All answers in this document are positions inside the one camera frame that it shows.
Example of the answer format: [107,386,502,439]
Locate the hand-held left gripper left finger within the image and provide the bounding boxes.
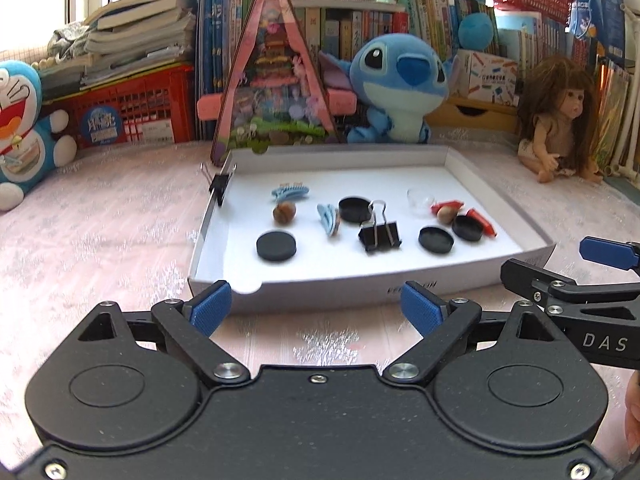
[75,281,251,387]

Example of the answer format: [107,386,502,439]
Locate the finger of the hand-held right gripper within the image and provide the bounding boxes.
[580,236,640,275]
[501,258,640,318]

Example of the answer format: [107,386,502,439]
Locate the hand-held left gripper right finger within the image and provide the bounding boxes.
[382,281,558,387]

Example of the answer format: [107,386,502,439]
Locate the shallow black round lid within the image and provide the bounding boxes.
[419,226,456,252]

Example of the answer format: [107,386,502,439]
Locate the deep black round lid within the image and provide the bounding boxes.
[452,214,485,241]

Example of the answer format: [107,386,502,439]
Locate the large black binder clip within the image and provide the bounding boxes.
[358,200,402,252]

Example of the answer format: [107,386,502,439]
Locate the black round disc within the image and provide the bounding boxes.
[256,230,297,262]

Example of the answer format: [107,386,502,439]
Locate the clear plastic cup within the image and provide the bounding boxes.
[407,188,436,211]

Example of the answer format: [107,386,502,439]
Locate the white cardboard tray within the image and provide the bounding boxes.
[187,146,557,316]

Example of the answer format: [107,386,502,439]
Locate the black ring cap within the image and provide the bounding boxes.
[338,196,372,223]

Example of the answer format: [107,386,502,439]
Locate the blue claw hair clip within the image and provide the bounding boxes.
[316,203,342,237]

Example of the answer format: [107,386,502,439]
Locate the blue bear hair clip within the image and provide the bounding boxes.
[271,183,311,202]

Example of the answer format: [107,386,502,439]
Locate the person's right hand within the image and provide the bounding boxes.
[625,375,640,453]

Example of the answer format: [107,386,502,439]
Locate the small black binder clip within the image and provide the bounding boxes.
[201,154,238,207]

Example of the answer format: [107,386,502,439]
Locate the pink snowflake tablecloth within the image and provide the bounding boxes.
[0,127,640,411]

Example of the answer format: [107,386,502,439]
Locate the brown-haired doll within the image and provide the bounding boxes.
[516,57,606,187]

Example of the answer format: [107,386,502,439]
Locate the row of orange folders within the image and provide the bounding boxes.
[595,57,633,171]

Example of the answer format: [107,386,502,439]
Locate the white pipe rack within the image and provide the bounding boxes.
[610,5,640,178]

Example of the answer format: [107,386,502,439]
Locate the wooden desk shelf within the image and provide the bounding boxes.
[425,96,521,135]

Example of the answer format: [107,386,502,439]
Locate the white printed box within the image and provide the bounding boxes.
[452,50,518,107]

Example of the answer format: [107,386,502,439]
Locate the red plastic crate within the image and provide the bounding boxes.
[42,64,196,148]

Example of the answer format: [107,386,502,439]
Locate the blue alien plush toy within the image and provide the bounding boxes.
[317,33,458,144]

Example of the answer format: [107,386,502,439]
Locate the row of red-spined books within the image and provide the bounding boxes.
[495,7,601,68]

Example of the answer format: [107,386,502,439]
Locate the pink triangular house model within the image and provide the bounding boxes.
[197,0,358,168]

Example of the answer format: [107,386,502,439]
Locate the blue printed bag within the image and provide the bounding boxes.
[570,0,626,61]

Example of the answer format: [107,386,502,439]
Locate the blue plush ball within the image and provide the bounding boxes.
[458,11,495,50]

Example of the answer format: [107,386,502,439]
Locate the blue robot cat plush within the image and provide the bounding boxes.
[0,60,78,211]

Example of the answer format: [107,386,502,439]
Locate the blue standing books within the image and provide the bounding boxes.
[197,0,241,141]

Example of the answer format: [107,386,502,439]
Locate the row of colourful books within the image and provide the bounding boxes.
[407,0,463,58]

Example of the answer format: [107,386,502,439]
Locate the row of tan books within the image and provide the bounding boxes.
[292,6,408,61]

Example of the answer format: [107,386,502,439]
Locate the stack of lying books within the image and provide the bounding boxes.
[82,0,198,86]

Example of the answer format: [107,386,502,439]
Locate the grey cloth pile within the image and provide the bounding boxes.
[47,22,93,58]

